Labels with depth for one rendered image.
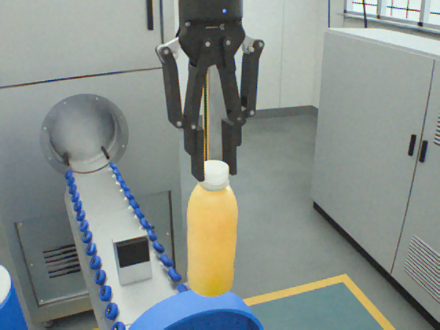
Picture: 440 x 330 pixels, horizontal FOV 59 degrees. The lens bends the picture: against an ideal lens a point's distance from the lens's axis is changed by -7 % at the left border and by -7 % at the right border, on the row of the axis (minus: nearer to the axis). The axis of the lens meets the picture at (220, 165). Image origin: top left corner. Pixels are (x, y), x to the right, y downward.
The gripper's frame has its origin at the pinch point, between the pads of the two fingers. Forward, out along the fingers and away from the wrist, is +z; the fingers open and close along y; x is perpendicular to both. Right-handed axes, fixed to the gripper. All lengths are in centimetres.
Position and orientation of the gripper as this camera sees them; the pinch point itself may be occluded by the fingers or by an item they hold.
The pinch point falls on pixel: (213, 150)
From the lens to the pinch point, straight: 53.9
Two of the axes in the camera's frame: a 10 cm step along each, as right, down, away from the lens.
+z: 0.1, 9.1, 4.1
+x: 4.1, 3.7, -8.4
